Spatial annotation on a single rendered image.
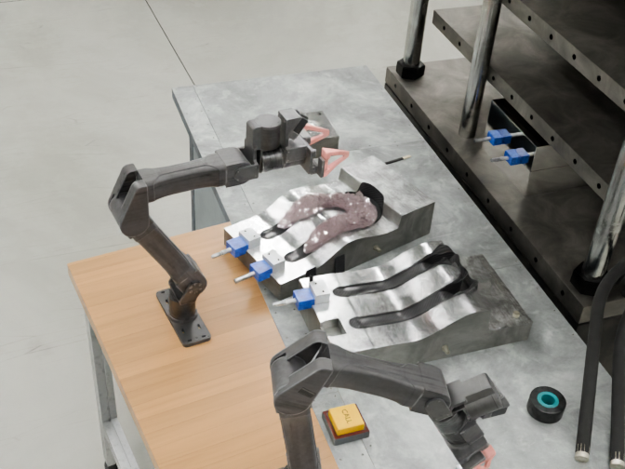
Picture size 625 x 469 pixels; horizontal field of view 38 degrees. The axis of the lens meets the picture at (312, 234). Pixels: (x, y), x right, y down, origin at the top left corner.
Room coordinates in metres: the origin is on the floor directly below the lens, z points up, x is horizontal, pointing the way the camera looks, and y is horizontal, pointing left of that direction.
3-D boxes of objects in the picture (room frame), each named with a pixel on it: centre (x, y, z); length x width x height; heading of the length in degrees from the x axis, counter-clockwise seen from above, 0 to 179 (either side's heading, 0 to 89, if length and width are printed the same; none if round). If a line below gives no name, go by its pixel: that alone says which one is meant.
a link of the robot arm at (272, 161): (1.67, 0.11, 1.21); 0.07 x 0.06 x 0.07; 120
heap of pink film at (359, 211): (1.90, -0.05, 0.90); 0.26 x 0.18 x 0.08; 129
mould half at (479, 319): (1.60, -0.26, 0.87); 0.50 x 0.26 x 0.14; 112
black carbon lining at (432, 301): (1.61, -0.24, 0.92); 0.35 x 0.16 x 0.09; 112
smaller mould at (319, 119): (2.34, 0.06, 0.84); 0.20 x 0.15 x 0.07; 112
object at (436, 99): (2.48, -0.85, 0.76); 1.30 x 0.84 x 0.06; 22
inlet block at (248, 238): (1.77, 0.20, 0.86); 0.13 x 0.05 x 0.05; 129
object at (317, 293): (1.56, 0.02, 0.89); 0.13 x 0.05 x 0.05; 112
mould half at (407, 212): (1.90, -0.04, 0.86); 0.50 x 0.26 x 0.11; 129
